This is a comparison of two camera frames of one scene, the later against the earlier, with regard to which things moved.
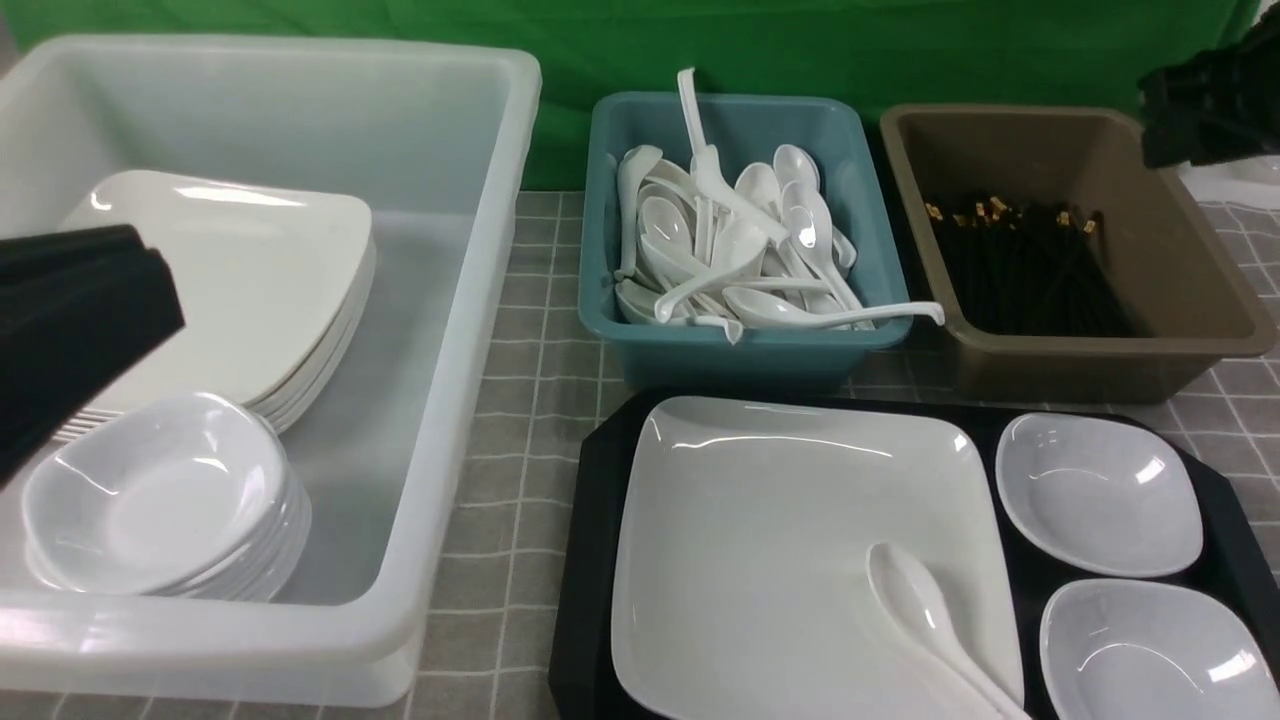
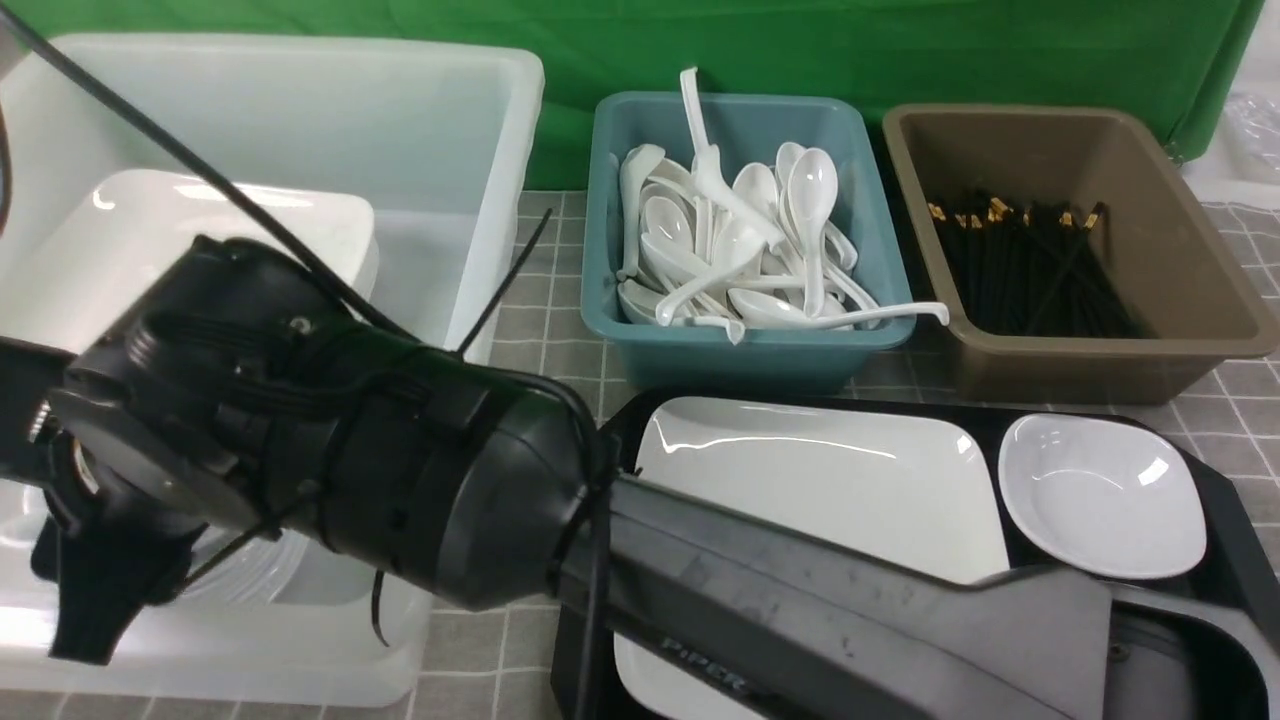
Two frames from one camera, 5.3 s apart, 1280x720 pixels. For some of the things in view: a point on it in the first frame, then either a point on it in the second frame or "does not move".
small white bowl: (1100, 493) does not move
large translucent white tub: (439, 141) does not move
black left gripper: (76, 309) to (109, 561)
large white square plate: (743, 538) does not move
